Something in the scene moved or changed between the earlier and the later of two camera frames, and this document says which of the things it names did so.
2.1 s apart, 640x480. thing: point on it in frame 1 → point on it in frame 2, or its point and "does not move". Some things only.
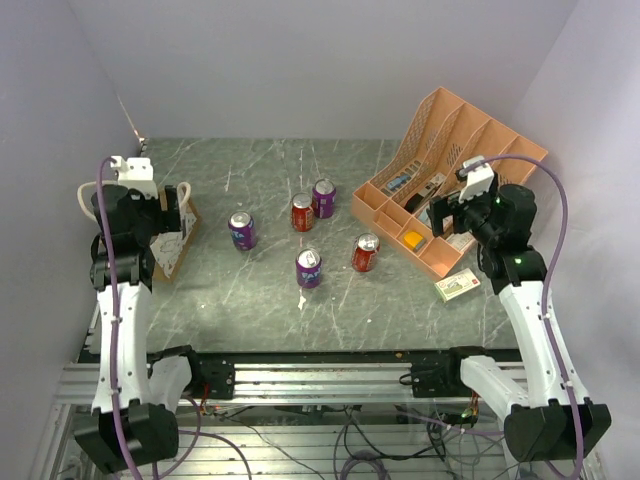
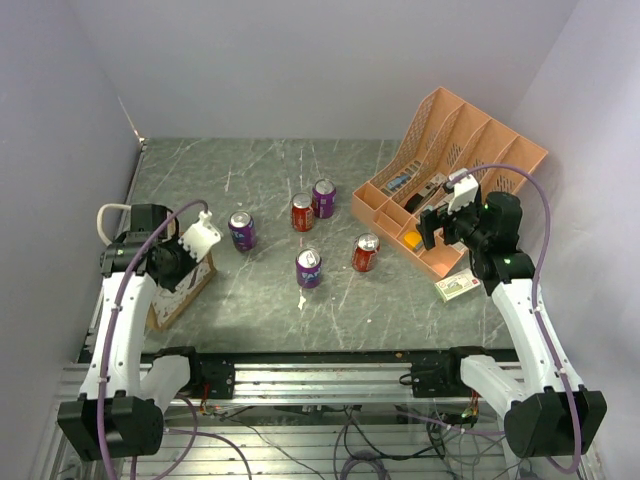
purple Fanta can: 242,229 does not move
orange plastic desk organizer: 446,148 does not move
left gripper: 165,220 → 190,263
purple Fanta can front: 308,269 does not move
